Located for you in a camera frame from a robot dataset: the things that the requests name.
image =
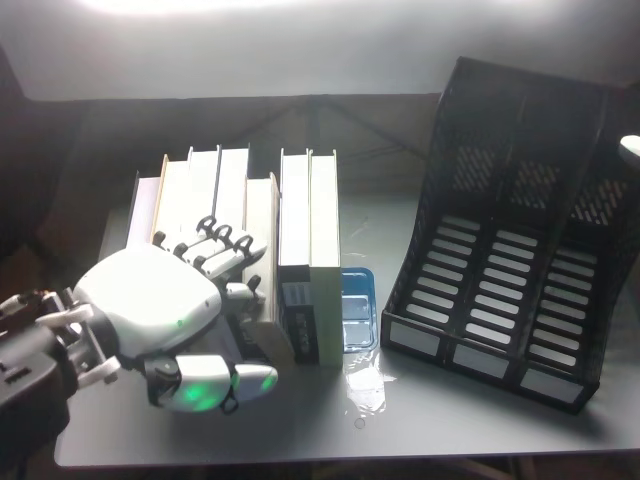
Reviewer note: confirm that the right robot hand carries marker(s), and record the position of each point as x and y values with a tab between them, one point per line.
631	147

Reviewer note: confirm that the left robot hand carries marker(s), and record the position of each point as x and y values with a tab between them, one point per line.
150	295

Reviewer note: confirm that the checkered cover book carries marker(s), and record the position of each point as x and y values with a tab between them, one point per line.
260	235

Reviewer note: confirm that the white spine book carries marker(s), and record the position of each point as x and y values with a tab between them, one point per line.
202	190

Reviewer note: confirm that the black backdrop cloth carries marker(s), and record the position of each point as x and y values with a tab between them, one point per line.
100	140

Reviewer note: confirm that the black mesh file rack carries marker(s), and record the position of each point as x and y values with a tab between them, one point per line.
475	100

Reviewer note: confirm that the black book with grey label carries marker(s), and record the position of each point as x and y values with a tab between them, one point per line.
295	210

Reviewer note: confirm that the green cover book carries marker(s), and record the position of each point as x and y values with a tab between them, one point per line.
325	215

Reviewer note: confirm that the blue plastic bookend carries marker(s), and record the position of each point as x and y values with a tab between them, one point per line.
357	300

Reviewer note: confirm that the clear plastic film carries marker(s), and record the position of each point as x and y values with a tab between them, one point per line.
365	390

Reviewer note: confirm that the white backdrop sheet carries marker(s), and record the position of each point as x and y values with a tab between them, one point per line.
320	50

